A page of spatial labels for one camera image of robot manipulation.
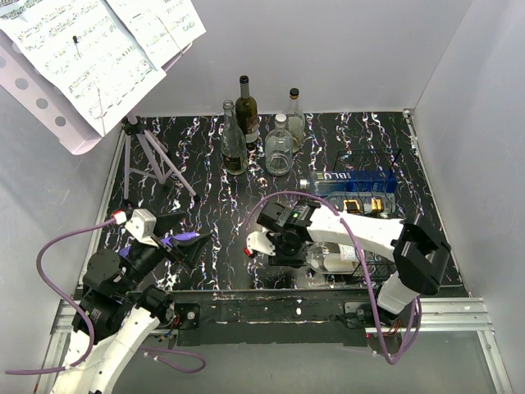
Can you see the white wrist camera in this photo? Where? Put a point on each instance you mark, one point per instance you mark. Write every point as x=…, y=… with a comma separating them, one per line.
x=141, y=226
x=258, y=242

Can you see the lilac music stand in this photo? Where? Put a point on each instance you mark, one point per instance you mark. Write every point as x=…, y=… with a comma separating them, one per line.
x=47, y=103

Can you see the dark brown wine bottle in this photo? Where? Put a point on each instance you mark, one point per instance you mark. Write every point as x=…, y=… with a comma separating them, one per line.
x=246, y=111

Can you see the large sheet music page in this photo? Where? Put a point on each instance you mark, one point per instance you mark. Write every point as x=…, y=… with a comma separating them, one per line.
x=82, y=49

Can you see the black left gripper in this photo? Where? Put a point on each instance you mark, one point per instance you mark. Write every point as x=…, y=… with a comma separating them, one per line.
x=190, y=250

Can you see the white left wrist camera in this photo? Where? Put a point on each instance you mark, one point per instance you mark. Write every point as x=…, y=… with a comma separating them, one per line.
x=141, y=226

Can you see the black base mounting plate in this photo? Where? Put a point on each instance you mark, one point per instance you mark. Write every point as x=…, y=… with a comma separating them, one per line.
x=272, y=317

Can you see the small sheet music page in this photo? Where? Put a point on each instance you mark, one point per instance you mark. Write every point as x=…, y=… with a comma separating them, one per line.
x=162, y=28

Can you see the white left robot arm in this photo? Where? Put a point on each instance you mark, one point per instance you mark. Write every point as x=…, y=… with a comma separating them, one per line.
x=115, y=316

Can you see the blue clear tall bottle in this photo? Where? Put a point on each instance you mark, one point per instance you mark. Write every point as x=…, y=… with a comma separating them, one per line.
x=363, y=181

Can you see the purple marker pen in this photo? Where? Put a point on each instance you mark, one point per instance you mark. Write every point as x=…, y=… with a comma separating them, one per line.
x=166, y=241

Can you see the black wire wine rack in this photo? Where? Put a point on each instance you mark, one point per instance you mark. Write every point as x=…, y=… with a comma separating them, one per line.
x=368, y=159

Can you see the clear square bottle white label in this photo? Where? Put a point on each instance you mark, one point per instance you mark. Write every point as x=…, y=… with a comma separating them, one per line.
x=278, y=148

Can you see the clear bottle gold neck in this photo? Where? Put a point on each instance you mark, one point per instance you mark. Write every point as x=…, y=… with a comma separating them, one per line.
x=333, y=259

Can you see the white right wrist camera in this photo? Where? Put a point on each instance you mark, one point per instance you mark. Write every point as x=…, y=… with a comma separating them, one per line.
x=258, y=242

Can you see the clear flask black gold label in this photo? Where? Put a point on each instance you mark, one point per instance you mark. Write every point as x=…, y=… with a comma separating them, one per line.
x=363, y=203

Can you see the clear bottle black cork cap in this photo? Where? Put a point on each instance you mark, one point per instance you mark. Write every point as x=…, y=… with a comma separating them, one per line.
x=295, y=120

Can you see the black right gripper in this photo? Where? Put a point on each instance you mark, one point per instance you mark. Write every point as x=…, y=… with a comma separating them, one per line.
x=296, y=261

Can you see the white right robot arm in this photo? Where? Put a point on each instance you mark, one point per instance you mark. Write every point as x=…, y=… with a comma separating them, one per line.
x=417, y=248

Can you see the clear green-tinted bottle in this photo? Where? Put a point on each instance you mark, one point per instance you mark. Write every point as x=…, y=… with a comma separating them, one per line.
x=233, y=145

